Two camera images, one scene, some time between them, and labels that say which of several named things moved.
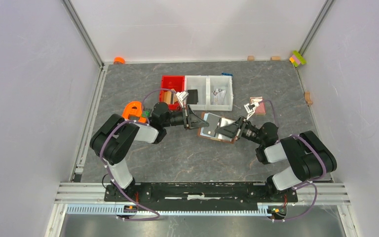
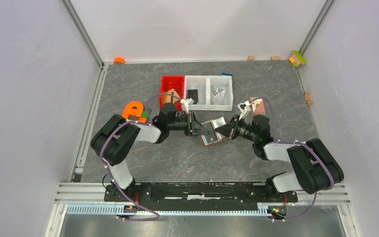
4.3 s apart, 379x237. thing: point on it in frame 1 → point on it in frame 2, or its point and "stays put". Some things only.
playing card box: (260, 110) stays put
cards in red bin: (169, 97) stays put
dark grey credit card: (213, 121) → (211, 137)
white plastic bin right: (224, 82) stays put
